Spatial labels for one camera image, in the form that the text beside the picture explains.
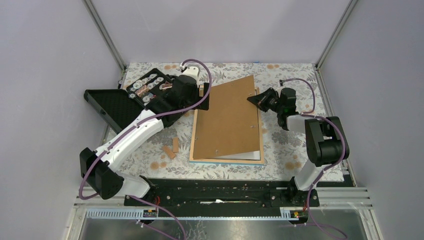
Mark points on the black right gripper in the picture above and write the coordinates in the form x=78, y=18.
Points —
x=265, y=96

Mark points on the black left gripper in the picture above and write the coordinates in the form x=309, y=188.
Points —
x=196, y=92

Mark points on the brown cardboard backing board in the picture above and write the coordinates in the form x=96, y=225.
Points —
x=227, y=127

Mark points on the wooden picture frame blue edge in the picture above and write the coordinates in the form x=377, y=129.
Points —
x=260, y=162

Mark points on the hot air balloon photo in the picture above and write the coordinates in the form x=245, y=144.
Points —
x=249, y=156

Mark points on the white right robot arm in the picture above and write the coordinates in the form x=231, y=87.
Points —
x=325, y=141

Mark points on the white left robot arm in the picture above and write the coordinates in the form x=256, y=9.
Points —
x=100, y=167

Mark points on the black poker chip case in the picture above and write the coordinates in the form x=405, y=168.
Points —
x=120, y=107

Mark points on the small wooden block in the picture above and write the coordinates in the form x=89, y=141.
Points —
x=175, y=145
x=168, y=152

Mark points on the copper poker chip stack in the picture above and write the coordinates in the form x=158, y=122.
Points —
x=141, y=92

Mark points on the floral patterned table mat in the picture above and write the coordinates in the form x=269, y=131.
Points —
x=285, y=151

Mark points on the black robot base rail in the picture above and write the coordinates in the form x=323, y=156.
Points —
x=225, y=198

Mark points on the aluminium corner post right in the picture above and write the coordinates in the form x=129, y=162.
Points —
x=335, y=34

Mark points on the aluminium corner post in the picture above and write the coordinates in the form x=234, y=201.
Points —
x=335, y=34
x=101, y=27

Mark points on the aluminium corner post left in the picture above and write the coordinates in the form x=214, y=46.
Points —
x=101, y=27

